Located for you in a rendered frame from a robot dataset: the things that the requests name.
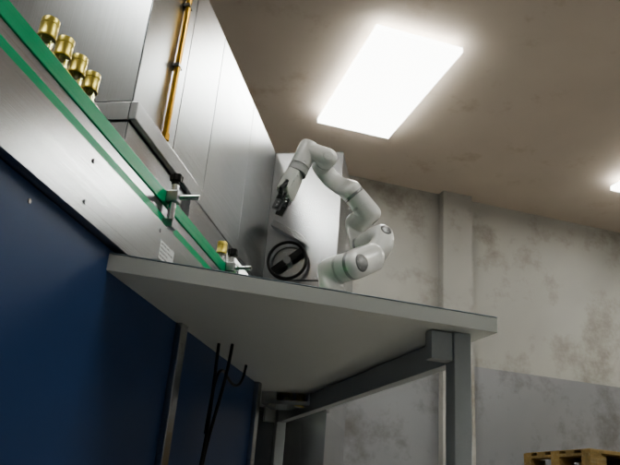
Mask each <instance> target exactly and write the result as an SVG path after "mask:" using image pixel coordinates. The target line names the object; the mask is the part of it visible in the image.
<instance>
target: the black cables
mask: <svg viewBox="0 0 620 465"><path fill-rule="evenodd" d="M220 346H221V344H220V343H218V344H217V351H216V358H215V366H214V374H213V380H212V388H211V395H210V400H209V408H208V413H207V419H206V424H205V430H204V434H205V437H204V443H203V447H202V452H201V457H200V462H199V465H204V463H205V458H206V455H207V451H208V446H209V440H210V437H211V433H212V429H213V426H214V423H215V420H216V416H217V413H218V409H219V407H220V404H221V398H222V394H223V390H224V388H225V384H226V380H228V381H229V383H230V384H231V385H232V386H234V387H239V386H240V385H241V384H242V382H243V381H244V376H245V373H246V368H247V365H246V364H245V365H244V372H243V376H242V378H241V380H240V382H239V383H238V384H234V383H233V382H232V380H231V379H230V378H229V376H228V373H229V369H230V364H231V359H232V355H233V344H232V343H231V347H230V352H229V357H228V362H227V366H226V370H224V369H221V370H219V371H218V373H217V370H218V361H219V354H220ZM221 372H223V373H224V378H223V382H222V385H221V392H220V395H219V398H218V401H217V405H216V408H215V411H214V414H213V417H212V421H211V423H210V418H211V412H212V405H213V399H214V391H215V387H216V384H217V380H218V377H219V374H220V373H221ZM209 425H210V427H209Z"/></svg>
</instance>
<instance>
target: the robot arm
mask: <svg viewBox="0 0 620 465"><path fill-rule="evenodd" d="M337 159H338V156H337V153H336V152H335V151H334V150H333V149H330V148H327V147H324V146H321V145H318V144H316V143H315V142H314V141H313V140H310V139H303V140H302V141H301V142H300V144H299V146H298V148H297V150H296V151H295V153H294V155H293V157H292V160H291V162H290V164H289V166H288V168H287V170H286V172H285V173H284V175H283V176H282V177H281V179H280V182H279V184H278V186H277V190H278V192H279V193H278V194H277V196H276V199H275V201H274V203H273V205H272V208H273V209H275V210H277V211H276V213H275V215H277V216H280V217H283V215H284V213H285V211H286V209H287V208H288V207H289V206H290V205H291V203H292V202H293V201H294V199H295V197H296V195H297V193H298V191H299V188H300V186H301V183H302V181H303V179H304V178H305V177H306V176H307V173H308V171H309V169H310V167H311V165H312V169H313V171H314V173H315V174H316V176H317V177H318V178H319V179H320V181H321V182H322V183H323V184H324V185H325V186H326V187H327V188H329V189H330V190H331V191H333V192H334V193H335V194H337V195H339V196H340V197H341V198H342V199H343V200H344V201H345V203H346V204H347V205H348V206H349V207H350V208H351V210H352V211H353V213H352V214H350V215H349V216H348V217H347V218H346V221H345V225H346V231H347V235H348V240H349V245H350V249H351V250H349V251H347V252H345V253H342V254H338V255H335V256H330V257H327V258H325V259H324V260H322V261H321V262H320V263H319V265H318V268H317V276H318V281H319V287H322V288H328V289H333V290H339V291H345V292H346V290H345V289H344V287H343V283H345V282H348V281H351V280H358V279H360V278H363V277H366V276H368V275H370V274H372V273H375V272H377V271H379V270H380V269H381V268H382V267H383V266H384V263H385V259H386V258H387V257H388V256H389V255H390V253H391V252H392V249H393V247H394V234H393V232H392V230H391V229H390V228H389V227H388V226H387V225H384V224H378V225H376V226H373V227H371V226H372V225H373V224H375V223H376V222H377V221H378V219H379V218H380V216H381V210H380V208H379V207H378V205H377V204H376V203H375V201H374V200H373V199H372V198H370V197H369V195H368V194H367V193H366V192H365V190H364V189H363V188H362V187H361V185H360V184H359V183H358V182H356V181H353V180H349V179H346V178H344V177H342V176H341V175H339V174H338V173H337V172H336V170H335V169H334V168H333V166H334V165H335V163H336V162H337ZM286 197H287V198H288V199H286ZM284 200H286V201H287V202H284ZM369 227H371V228H370V229H368V228H369ZM367 229H368V230H367ZM365 230H367V231H365Z"/></svg>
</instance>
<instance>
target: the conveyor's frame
mask: <svg viewBox="0 0 620 465"><path fill-rule="evenodd" d="M0 159H1V160H2V161H4V162H5V163H6V164H7V165H9V166H10V167H11V168H12V169H13V170H15V171H16V172H17V173H19V174H20V175H21V176H22V177H23V178H25V179H26V180H27V181H28V182H29V183H31V184H32V185H33V186H34V187H36V188H37V189H38V190H39V191H41V192H42V193H43V194H44V195H45V196H47V197H48V198H49V199H50V200H52V201H53V203H54V204H56V205H57V206H58V207H59V208H60V209H62V210H63V211H64V212H65V213H67V214H68V215H69V216H70V217H72V218H73V219H74V220H75V221H77V222H78V223H79V224H80V225H81V226H83V227H84V228H85V229H86V230H87V231H89V232H90V233H91V234H93V235H94V236H95V237H96V238H97V239H99V240H100V241H101V242H102V243H103V244H105V245H106V246H107V247H109V248H110V249H111V250H112V251H113V252H115V253H117V254H123V255H129V256H139V257H145V258H150V259H156V260H161V261H167V262H173V263H178V264H184V265H189V266H195V267H201V268H204V267H203V266H202V265H201V264H200V263H199V262H198V261H197V259H196V258H195V257H194V256H193V255H192V254H191V253H190V252H189V251H188V250H187V249H186V248H185V246H184V245H183V244H182V243H181V242H180V241H179V240H178V239H177V238H176V237H175V236H174V234H173V233H172V232H171V231H170V230H169V229H168V228H167V227H166V226H165V225H164V224H163V222H162V221H161V220H160V219H159V218H158V217H157V216H156V215H155V214H154V213H153V212H152V210H151V209H150V208H149V207H148V206H147V205H146V204H145V203H144V202H143V201H142V200H141V198H140V197H139V196H138V195H137V194H136V193H135V192H134V191H133V190H132V189H131V188H130V186H129V185H128V184H127V183H126V182H125V181H124V180H123V179H122V178H121V177H120V176H119V175H118V173H117V172H116V171H115V170H114V169H113V168H112V167H111V166H110V165H109V164H108V163H107V161H106V160H105V159H104V158H103V157H102V156H101V155H100V154H99V153H98V152H97V151H96V149H95V148H93V147H92V146H91V144H90V143H89V142H88V141H87V140H86V139H85V138H84V137H83V136H82V135H81V134H80V133H79V132H78V131H77V130H76V129H75V128H74V126H73V125H72V124H71V123H70V122H69V121H68V120H67V119H66V118H65V117H64V116H63V114H62V113H61V112H60V111H59V110H58V109H57V108H56V107H55V106H54V105H53V104H52V103H51V101H50V100H49V99H48V98H47V97H46V96H45V95H44V94H43V93H42V92H41V91H40V89H39V88H38V87H37V86H36V85H35V84H34V83H33V82H32V81H31V80H30V79H29V77H28V76H27V75H26V74H25V73H24V72H23V71H22V70H21V69H20V68H19V67H18V65H17V64H16V63H15V62H14V61H13V60H12V59H11V58H10V57H9V56H8V55H7V54H6V52H5V51H4V50H3V49H2V48H1V47H0Z"/></svg>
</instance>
